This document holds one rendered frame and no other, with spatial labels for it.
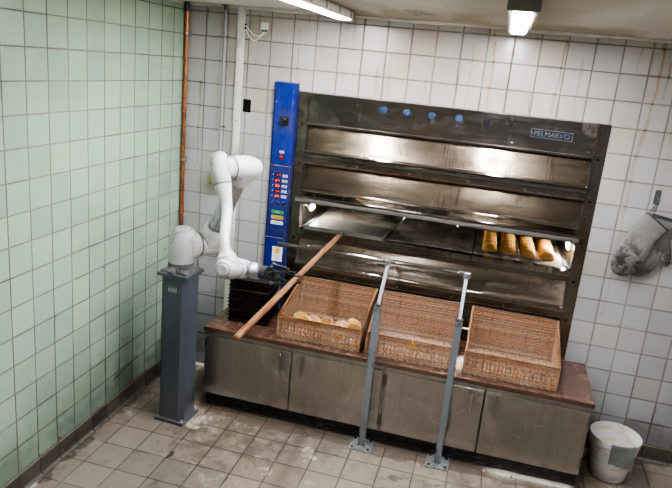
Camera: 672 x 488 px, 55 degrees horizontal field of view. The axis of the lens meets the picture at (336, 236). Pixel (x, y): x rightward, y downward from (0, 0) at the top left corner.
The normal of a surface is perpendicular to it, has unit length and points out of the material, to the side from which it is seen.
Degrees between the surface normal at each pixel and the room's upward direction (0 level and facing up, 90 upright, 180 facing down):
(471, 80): 90
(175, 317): 90
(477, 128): 90
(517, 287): 70
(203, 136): 90
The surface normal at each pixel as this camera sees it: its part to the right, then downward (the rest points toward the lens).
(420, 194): -0.21, -0.11
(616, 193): -0.25, 0.23
